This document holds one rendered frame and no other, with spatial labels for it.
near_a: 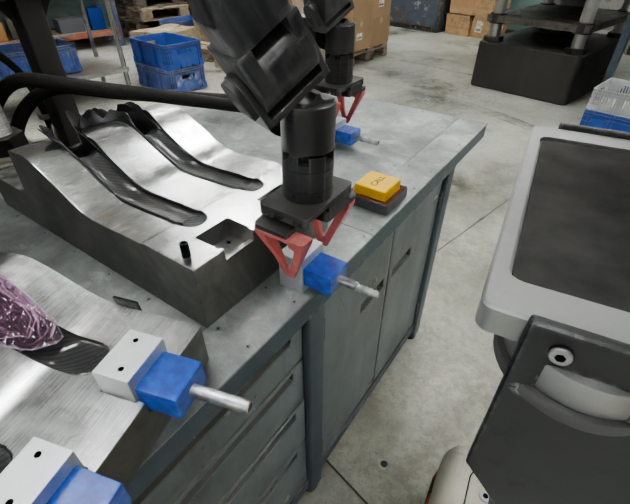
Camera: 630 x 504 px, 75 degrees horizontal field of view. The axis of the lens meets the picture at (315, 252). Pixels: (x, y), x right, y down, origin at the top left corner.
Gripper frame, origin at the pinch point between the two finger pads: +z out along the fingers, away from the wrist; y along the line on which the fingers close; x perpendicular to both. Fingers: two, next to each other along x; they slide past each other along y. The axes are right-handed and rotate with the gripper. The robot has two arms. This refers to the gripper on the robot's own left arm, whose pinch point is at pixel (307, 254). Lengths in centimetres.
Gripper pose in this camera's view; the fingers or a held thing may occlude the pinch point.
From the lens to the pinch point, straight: 52.7
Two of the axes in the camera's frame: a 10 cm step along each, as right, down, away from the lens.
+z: -0.2, 7.9, 6.1
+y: -5.3, 5.1, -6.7
